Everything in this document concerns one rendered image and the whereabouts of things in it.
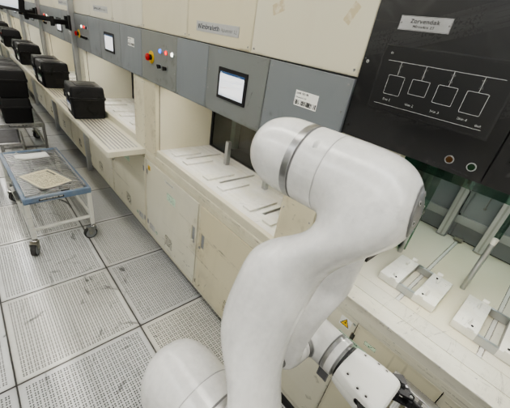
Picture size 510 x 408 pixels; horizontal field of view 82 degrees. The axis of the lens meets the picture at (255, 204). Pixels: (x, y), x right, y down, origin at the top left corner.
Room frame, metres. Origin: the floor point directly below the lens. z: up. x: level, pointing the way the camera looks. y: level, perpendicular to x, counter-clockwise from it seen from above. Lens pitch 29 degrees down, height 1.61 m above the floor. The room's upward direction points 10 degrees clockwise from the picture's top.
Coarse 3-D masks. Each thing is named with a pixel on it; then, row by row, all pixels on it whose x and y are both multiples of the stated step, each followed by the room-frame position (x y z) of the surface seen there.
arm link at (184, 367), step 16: (160, 352) 0.28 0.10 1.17; (176, 352) 0.27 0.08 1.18; (192, 352) 0.28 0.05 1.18; (208, 352) 0.29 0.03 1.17; (160, 368) 0.25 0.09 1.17; (176, 368) 0.25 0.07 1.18; (192, 368) 0.25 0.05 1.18; (208, 368) 0.26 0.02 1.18; (224, 368) 0.27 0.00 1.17; (144, 384) 0.24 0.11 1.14; (160, 384) 0.23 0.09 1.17; (176, 384) 0.23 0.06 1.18; (192, 384) 0.23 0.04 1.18; (208, 384) 0.24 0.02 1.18; (224, 384) 0.24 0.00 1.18; (144, 400) 0.23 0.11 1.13; (160, 400) 0.22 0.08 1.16; (176, 400) 0.21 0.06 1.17; (192, 400) 0.21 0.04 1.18; (208, 400) 0.22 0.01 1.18
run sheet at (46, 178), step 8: (48, 168) 2.04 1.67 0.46; (16, 176) 1.84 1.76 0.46; (24, 176) 1.86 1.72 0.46; (32, 176) 1.88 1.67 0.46; (40, 176) 1.90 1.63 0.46; (48, 176) 1.92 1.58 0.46; (56, 176) 1.94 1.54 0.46; (64, 176) 1.97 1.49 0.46; (32, 184) 1.78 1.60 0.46; (40, 184) 1.80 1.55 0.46; (48, 184) 1.82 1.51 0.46; (56, 184) 1.84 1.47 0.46
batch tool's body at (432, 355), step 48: (384, 0) 0.95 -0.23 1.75; (432, 0) 0.86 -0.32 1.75; (480, 0) 0.79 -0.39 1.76; (384, 48) 0.92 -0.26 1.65; (432, 48) 0.83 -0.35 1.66; (480, 48) 0.77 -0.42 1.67; (384, 144) 0.85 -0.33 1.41; (432, 144) 0.77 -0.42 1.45; (480, 144) 0.70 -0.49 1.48; (432, 192) 1.17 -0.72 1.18; (480, 192) 1.07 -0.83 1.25; (432, 240) 1.30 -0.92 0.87; (384, 288) 0.87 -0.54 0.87; (480, 288) 0.98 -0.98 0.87; (384, 336) 0.69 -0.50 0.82; (432, 336) 0.68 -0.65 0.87; (288, 384) 0.86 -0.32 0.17; (432, 384) 0.57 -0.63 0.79; (480, 384) 0.54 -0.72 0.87
